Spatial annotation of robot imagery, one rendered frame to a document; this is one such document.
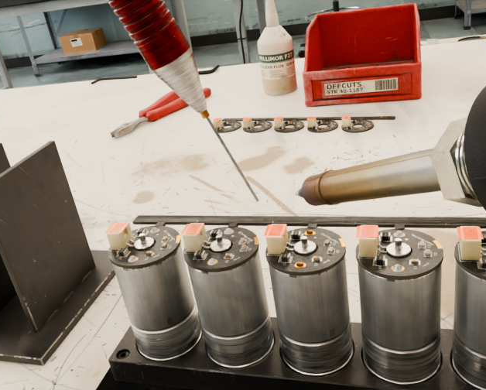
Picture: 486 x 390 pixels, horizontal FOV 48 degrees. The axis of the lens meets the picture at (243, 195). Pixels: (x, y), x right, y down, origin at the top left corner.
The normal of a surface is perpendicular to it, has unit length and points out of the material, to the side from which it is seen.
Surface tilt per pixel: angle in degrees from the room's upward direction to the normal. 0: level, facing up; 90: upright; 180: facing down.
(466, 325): 90
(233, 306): 90
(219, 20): 90
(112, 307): 0
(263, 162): 0
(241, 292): 90
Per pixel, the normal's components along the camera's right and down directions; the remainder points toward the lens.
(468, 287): -0.88, 0.33
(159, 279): 0.44, 0.34
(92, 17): -0.18, 0.47
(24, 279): 0.95, 0.00
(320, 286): 0.20, 0.41
